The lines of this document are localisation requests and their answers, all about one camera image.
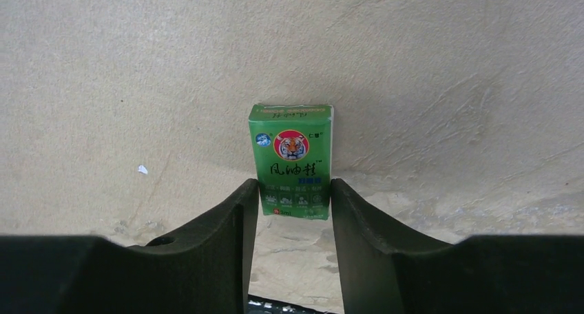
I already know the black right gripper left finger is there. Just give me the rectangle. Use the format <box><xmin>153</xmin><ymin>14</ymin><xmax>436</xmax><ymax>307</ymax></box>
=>
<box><xmin>1</xmin><ymin>179</ymin><xmax>259</xmax><ymax>313</ymax></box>

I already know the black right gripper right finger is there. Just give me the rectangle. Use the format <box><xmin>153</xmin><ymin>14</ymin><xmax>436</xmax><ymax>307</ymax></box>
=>
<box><xmin>331</xmin><ymin>179</ymin><xmax>583</xmax><ymax>313</ymax></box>

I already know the green small medicine box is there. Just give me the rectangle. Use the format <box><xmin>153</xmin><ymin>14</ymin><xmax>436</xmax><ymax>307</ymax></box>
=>
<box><xmin>248</xmin><ymin>104</ymin><xmax>334</xmax><ymax>220</ymax></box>

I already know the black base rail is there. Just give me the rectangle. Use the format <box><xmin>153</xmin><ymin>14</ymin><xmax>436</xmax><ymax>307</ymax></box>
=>
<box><xmin>245</xmin><ymin>295</ymin><xmax>333</xmax><ymax>314</ymax></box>

